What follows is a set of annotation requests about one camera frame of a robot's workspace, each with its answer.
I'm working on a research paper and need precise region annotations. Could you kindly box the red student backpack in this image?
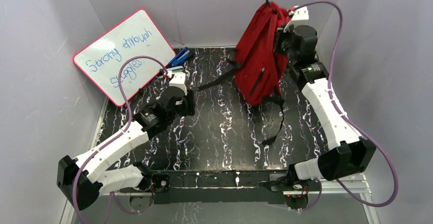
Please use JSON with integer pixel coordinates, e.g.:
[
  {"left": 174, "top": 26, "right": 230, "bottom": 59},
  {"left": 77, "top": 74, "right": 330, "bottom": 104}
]
[{"left": 197, "top": 0, "right": 293, "bottom": 146}]

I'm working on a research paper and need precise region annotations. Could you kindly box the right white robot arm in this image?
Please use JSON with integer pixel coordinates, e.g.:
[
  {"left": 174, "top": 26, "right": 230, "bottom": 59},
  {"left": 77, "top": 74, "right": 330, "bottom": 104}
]
[{"left": 274, "top": 25, "right": 376, "bottom": 190}]

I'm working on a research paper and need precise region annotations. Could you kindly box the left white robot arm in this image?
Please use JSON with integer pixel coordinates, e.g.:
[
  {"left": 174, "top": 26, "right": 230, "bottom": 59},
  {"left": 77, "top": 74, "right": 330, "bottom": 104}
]
[{"left": 57, "top": 87, "right": 195, "bottom": 211}]

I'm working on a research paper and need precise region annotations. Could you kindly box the blue stapler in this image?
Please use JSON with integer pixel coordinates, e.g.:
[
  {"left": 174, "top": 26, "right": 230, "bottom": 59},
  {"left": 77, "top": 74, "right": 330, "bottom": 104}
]
[{"left": 160, "top": 47, "right": 192, "bottom": 75}]

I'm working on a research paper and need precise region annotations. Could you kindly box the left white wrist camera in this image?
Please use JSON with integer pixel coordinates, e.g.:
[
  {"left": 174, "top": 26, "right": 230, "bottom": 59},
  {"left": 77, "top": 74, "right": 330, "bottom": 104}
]
[{"left": 167, "top": 72, "right": 187, "bottom": 97}]

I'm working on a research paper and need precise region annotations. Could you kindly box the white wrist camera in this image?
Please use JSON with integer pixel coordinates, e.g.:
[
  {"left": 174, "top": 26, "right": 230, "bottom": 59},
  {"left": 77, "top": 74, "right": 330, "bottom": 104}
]
[
  {"left": 283, "top": 6, "right": 309, "bottom": 33},
  {"left": 167, "top": 72, "right": 187, "bottom": 97}
]

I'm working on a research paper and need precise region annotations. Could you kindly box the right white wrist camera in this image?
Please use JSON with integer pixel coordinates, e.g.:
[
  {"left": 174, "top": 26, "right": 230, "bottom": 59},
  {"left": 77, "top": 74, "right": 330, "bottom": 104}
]
[{"left": 283, "top": 6, "right": 309, "bottom": 33}]

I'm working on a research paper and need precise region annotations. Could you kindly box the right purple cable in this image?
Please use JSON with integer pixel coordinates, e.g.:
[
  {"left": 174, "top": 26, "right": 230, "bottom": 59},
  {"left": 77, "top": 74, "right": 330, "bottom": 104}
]
[{"left": 287, "top": 1, "right": 399, "bottom": 213}]

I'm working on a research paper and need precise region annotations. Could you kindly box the white board pink frame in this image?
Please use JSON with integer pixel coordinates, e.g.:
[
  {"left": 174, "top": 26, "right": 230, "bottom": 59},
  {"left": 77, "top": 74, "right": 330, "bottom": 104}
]
[{"left": 73, "top": 9, "right": 176, "bottom": 107}]

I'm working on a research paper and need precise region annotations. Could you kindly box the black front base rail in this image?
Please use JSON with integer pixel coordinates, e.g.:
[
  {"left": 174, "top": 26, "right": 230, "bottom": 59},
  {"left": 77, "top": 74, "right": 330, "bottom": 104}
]
[{"left": 154, "top": 170, "right": 291, "bottom": 205}]

